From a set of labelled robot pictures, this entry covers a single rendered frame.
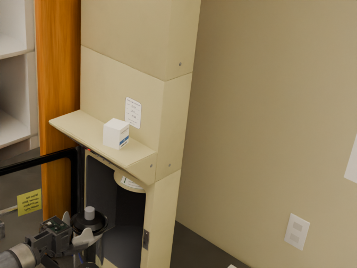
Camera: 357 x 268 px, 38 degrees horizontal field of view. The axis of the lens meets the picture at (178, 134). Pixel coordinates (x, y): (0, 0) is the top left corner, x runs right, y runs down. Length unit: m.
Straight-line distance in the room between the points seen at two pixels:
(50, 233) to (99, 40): 0.53
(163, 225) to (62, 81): 0.52
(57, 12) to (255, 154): 0.77
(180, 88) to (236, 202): 0.64
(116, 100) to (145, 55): 0.19
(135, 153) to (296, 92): 0.53
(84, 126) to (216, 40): 0.52
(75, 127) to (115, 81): 0.18
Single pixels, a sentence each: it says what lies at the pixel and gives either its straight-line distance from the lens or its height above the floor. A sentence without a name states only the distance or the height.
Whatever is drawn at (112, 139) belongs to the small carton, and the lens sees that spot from 1.36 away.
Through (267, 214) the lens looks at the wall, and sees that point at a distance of 1.80.
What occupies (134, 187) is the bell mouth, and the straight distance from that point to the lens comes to 1.54.
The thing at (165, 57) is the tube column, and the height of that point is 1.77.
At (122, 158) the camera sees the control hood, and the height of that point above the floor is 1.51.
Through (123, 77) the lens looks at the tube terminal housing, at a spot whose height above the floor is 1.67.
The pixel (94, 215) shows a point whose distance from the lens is 1.51.
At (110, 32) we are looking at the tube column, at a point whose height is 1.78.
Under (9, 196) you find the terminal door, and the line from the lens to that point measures 1.59.
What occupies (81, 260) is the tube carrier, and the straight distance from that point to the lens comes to 1.57.
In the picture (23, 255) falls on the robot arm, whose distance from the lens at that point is 1.39.
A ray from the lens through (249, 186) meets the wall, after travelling 1.79.
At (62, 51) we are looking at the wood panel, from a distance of 1.53.
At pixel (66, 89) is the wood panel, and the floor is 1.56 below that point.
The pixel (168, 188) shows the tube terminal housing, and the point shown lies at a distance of 1.49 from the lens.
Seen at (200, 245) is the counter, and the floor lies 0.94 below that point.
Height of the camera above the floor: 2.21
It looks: 29 degrees down
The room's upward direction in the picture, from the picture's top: 6 degrees clockwise
